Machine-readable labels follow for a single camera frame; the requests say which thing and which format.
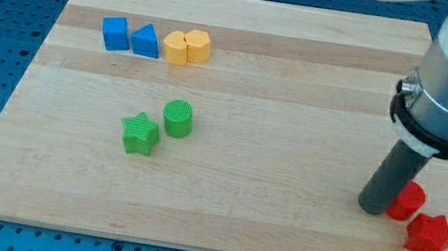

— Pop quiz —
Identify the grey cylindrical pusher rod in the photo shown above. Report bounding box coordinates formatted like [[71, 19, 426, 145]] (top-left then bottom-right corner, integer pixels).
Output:
[[357, 139, 429, 215]]

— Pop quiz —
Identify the green star block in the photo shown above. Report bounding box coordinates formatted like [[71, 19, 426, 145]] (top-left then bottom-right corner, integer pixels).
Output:
[[121, 112, 160, 157]]

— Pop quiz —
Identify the red star block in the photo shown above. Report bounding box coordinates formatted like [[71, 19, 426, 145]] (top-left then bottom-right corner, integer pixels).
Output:
[[404, 213, 448, 251]]

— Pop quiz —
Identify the red cylinder block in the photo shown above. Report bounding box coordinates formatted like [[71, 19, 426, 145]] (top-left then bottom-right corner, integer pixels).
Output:
[[385, 181, 426, 221]]

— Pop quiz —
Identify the wooden board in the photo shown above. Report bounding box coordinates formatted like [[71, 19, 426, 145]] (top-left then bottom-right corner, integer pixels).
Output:
[[0, 0, 448, 251]]

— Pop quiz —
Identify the green cylinder block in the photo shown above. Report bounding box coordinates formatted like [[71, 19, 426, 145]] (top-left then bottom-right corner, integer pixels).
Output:
[[163, 99, 193, 139]]

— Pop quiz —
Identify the yellow hexagon block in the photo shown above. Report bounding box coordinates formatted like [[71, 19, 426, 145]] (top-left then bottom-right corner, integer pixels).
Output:
[[184, 30, 211, 64]]

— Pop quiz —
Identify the yellow heart block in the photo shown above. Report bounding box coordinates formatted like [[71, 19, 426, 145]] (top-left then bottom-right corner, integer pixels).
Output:
[[163, 31, 188, 66]]

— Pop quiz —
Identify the blue triangle block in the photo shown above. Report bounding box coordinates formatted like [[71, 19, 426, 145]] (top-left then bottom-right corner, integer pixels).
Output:
[[130, 23, 159, 58]]

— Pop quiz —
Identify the blue cube block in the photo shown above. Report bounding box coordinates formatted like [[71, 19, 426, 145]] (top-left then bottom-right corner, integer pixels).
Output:
[[102, 17, 130, 51]]

